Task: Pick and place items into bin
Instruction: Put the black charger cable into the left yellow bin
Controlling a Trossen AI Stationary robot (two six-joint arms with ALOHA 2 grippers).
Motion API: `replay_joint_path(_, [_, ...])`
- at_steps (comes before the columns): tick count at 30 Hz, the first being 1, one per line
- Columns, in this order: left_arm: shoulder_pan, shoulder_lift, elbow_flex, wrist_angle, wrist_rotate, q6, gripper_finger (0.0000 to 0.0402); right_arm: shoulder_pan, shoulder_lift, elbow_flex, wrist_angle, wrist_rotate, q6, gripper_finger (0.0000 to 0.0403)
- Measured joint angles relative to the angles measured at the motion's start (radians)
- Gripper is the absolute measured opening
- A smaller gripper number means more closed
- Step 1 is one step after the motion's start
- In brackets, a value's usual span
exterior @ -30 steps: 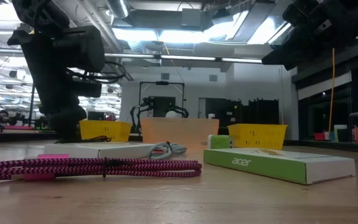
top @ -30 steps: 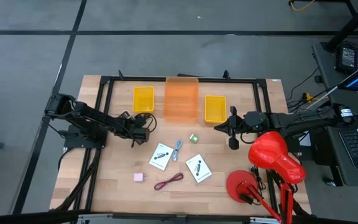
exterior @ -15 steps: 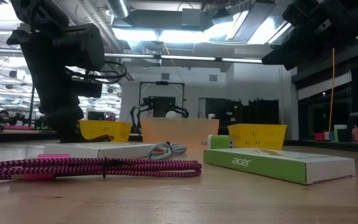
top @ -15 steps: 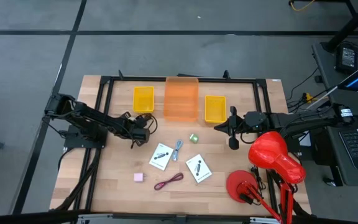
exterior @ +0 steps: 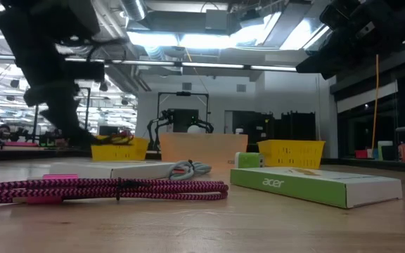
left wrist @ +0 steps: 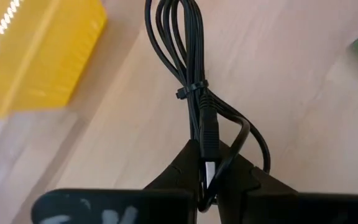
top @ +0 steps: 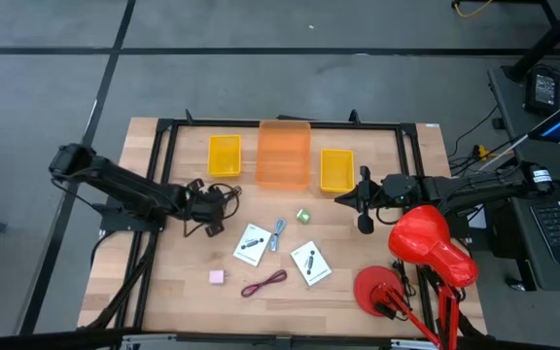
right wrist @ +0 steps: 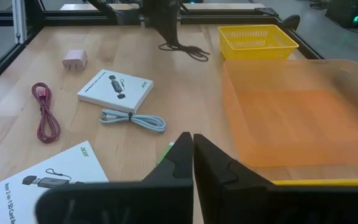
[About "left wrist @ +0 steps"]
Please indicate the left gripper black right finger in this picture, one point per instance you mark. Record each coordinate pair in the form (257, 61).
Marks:
(275, 208)

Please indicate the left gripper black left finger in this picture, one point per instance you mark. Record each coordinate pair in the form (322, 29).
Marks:
(120, 208)

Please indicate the yellow plastic basket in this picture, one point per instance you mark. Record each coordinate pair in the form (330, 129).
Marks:
(42, 62)

